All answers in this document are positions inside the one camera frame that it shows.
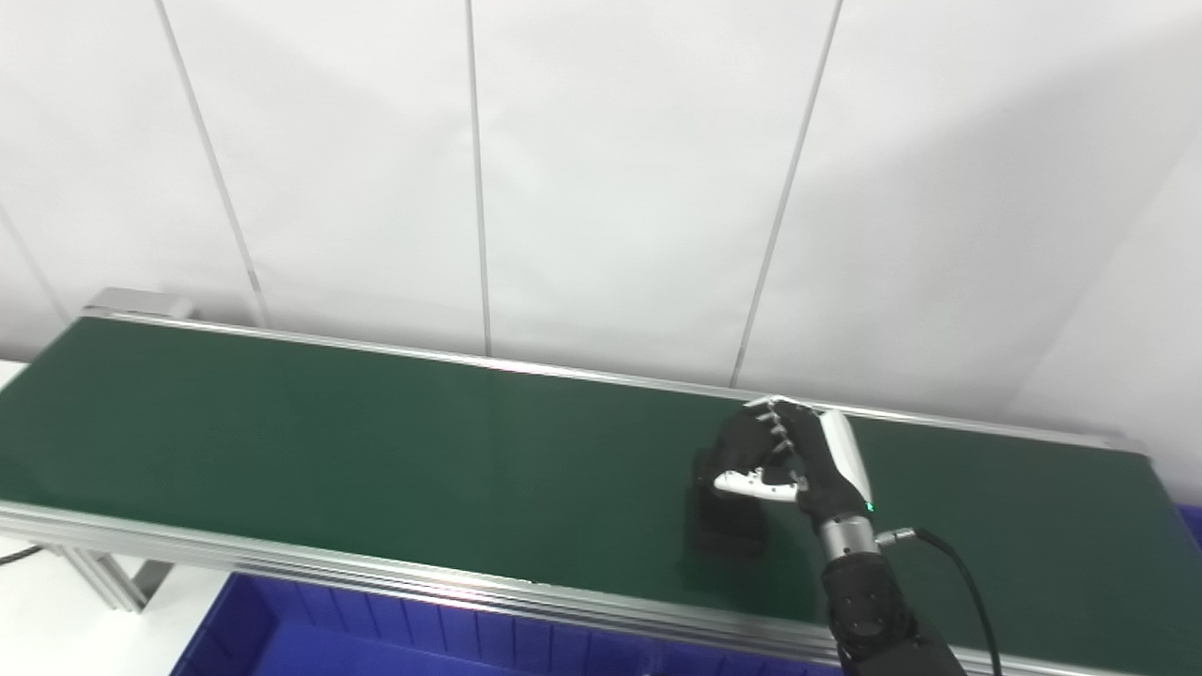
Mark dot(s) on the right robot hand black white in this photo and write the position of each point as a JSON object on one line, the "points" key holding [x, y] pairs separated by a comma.
{"points": [[826, 474]]}

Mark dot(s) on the black cylinder block part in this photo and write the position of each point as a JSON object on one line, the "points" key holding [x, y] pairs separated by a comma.
{"points": [[728, 526]]}

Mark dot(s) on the grey aluminium conveyor leg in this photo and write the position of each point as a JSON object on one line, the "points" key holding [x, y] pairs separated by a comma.
{"points": [[117, 577]]}

